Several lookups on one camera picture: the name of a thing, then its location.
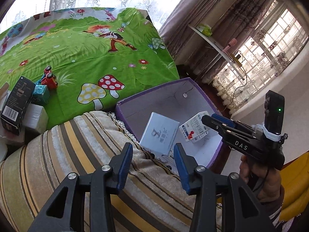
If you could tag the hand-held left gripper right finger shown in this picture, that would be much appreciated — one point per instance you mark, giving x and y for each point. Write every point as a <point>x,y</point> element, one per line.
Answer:
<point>182,171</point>

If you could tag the white box grey print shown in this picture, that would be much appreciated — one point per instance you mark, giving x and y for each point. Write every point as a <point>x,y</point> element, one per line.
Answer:
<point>159,133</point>

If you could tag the green cartoon printed tablecloth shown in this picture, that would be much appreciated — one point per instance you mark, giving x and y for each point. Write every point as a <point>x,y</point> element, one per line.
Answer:
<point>72,53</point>

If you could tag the beige striped cushion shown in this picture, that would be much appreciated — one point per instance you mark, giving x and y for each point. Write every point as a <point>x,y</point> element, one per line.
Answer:
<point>72,145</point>

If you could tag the yellow charger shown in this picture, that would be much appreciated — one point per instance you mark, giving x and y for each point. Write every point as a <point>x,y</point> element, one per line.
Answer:
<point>237,59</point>

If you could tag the purple floral sheer curtain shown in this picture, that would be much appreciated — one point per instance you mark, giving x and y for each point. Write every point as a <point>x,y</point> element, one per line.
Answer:
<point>265,43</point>

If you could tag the person's right hand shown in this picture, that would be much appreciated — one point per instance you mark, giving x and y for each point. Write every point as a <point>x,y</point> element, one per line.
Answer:
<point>270,186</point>

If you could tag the purple cardboard box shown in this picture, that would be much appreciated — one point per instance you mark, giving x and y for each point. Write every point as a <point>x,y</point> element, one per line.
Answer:
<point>169,94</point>

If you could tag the pink object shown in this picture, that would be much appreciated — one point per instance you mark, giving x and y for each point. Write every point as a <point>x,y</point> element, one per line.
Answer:
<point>231,44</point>

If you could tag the white shelf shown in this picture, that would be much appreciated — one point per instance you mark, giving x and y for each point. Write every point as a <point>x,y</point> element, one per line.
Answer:
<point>217,46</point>

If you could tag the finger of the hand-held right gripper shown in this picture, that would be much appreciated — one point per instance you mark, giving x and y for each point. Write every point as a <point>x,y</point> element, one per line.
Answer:
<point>214,123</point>
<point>231,123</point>

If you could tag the mauve curtain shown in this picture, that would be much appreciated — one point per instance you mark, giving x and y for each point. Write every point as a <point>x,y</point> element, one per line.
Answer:
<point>193,9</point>

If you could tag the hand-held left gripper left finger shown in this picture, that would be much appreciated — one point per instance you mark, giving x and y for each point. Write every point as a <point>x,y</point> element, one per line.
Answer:
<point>125,169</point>

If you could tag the teal patterned box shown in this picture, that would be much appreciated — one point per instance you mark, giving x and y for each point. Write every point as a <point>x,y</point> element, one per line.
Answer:
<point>41,93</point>

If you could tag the black box with barcode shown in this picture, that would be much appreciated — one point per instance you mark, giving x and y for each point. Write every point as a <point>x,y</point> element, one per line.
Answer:
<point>17,104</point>

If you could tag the plain white box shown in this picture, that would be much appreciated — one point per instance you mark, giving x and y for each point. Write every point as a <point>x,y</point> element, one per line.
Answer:
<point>36,118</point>

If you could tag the red toy car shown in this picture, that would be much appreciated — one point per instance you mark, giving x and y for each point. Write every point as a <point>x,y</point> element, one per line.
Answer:
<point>49,81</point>

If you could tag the yellow cushion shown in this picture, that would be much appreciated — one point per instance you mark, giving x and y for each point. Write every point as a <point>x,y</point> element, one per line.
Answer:
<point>297,193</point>

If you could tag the white box red blue label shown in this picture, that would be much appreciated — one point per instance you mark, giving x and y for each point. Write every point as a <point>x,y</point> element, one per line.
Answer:
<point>193,128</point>

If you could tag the green tissue pack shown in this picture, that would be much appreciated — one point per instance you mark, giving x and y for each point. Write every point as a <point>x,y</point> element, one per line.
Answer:
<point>205,30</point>

